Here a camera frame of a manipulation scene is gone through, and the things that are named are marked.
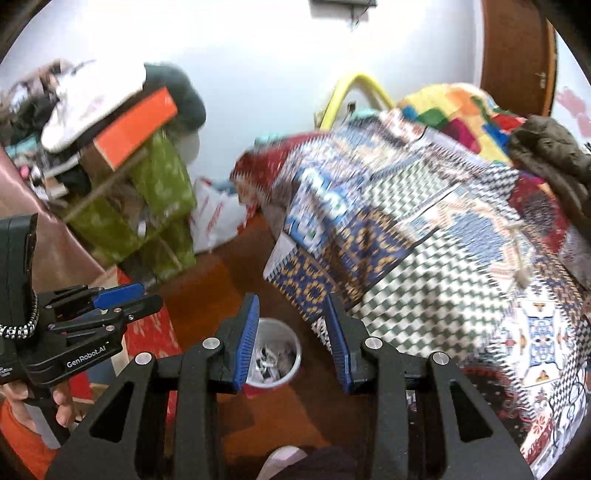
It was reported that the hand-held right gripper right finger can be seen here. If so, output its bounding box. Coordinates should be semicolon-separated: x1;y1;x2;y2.
325;292;534;480

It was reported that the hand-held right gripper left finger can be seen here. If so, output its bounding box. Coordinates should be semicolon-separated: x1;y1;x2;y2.
46;292;262;480

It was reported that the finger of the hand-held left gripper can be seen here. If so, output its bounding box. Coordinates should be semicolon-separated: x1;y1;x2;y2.
39;283;147;320
46;294;165;334

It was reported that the white wrapper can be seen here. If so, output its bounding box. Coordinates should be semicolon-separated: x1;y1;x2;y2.
253;348;280;381

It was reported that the white waste bin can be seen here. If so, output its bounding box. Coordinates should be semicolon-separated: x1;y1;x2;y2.
243;317;304;400

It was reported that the person's left hand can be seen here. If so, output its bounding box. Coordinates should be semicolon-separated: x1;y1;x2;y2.
0;381;86;431

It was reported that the patchwork bedspread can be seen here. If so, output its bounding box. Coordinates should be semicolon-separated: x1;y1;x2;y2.
230;110;591;477

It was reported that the white plastic bag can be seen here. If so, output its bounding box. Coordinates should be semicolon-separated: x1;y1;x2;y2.
188;176;251;256

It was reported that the green patterned cloth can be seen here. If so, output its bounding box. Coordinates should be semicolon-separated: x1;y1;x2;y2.
64;130;199;283

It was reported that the pink cloth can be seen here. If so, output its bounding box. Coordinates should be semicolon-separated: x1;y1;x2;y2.
255;444;309;480

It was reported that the brown leather seat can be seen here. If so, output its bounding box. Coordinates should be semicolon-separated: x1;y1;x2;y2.
0;147;122;298

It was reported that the orange cardboard box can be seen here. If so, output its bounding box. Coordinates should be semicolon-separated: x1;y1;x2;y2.
93;87;179;170

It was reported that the white cloth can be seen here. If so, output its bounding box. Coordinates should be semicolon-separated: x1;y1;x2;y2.
41;61;148;154

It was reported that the pile of mixed clothes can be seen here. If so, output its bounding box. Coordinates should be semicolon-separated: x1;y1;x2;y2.
0;59;95;200

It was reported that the dark green cushion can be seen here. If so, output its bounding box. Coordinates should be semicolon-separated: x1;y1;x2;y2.
142;64;208;136

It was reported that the colourful block-pattern blanket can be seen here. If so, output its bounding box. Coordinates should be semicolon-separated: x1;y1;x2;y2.
396;83;531;166

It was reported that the brown fleece blanket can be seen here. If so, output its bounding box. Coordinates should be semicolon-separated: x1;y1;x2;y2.
505;115;591;228

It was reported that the white wardrobe with pink hearts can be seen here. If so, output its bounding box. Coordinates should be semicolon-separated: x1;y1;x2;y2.
551;41;591;155

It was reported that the brown wooden door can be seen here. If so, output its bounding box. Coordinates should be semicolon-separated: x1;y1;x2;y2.
479;0;560;120

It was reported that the black white braided cord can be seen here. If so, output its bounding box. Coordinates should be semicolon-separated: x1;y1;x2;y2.
0;288;40;341

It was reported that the beige tassel cord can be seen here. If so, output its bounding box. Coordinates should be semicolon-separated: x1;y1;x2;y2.
509;220;533;290

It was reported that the yellow curved frame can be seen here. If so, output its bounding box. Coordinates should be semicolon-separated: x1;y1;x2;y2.
318;71;396;133

